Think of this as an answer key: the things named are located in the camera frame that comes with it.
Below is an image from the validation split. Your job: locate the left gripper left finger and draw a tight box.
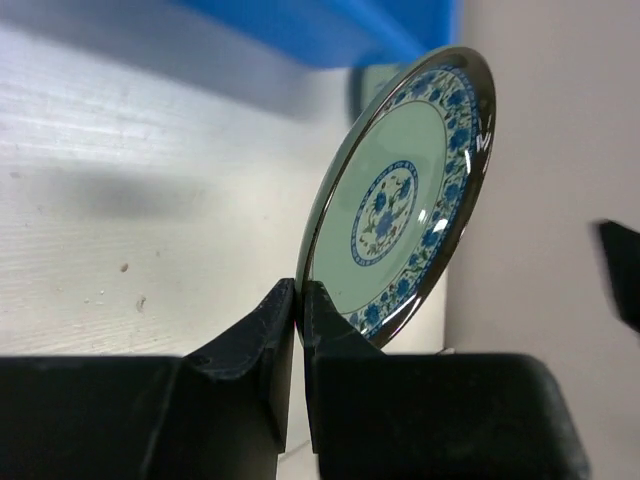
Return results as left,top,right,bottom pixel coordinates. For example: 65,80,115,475
1,279,294,479

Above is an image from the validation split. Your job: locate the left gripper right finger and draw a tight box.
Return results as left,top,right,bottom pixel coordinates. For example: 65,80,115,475
298,282,590,479

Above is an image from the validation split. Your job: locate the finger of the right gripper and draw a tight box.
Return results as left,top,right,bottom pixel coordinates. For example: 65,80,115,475
597,220,639,333

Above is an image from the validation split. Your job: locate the blue plastic bin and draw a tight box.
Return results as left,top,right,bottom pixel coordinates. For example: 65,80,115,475
182,0,463,69

